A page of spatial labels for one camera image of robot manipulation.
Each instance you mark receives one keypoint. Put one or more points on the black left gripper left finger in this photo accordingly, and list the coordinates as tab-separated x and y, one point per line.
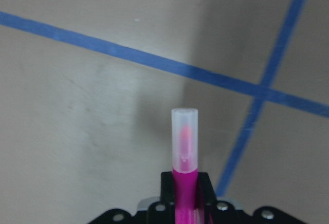
167	188

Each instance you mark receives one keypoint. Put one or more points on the pink highlighter pen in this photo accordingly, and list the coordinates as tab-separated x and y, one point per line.
185	163

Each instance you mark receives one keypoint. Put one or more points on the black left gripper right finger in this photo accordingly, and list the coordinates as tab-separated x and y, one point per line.
205	194

